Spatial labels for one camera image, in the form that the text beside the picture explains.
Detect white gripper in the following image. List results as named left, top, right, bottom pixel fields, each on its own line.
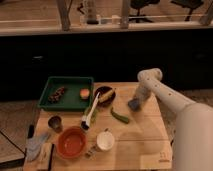
left=132, top=84, right=151, bottom=108

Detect blue sponge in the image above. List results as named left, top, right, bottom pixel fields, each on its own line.
left=128, top=100, right=141, bottom=111

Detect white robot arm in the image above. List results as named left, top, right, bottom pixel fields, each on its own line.
left=135, top=68, right=213, bottom=171

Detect white paper cup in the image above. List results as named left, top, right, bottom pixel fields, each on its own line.
left=96, top=131, right=115, bottom=151

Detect small item beside cup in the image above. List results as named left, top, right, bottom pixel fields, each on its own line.
left=85, top=147, right=97, bottom=158

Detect small dark metal cup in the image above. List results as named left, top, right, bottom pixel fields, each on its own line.
left=48, top=116, right=62, bottom=133

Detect green cucumber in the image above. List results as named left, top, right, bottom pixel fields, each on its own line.
left=110, top=107, right=130, bottom=124

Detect yellow corn cob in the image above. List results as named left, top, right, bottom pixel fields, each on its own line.
left=99, top=89, right=115, bottom=103

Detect dark round plate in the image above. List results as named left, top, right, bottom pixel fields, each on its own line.
left=95, top=86, right=116, bottom=107

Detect orange peach fruit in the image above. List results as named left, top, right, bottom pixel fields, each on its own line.
left=80, top=89, right=90, bottom=99

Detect green plastic tray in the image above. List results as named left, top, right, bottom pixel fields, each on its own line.
left=38, top=76, right=94, bottom=111

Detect orange bowl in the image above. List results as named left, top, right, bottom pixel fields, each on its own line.
left=56, top=126, right=86, bottom=159

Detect dark purple grapes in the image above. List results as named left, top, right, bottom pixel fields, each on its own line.
left=48, top=87, right=66, bottom=103

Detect black office chair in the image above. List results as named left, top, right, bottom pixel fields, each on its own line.
left=129, top=0, right=160, bottom=23

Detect black marker on table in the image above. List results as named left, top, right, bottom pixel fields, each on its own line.
left=47, top=144, right=55, bottom=171

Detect grey blue cloth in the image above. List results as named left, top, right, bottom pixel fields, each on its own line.
left=26, top=133, right=50, bottom=162

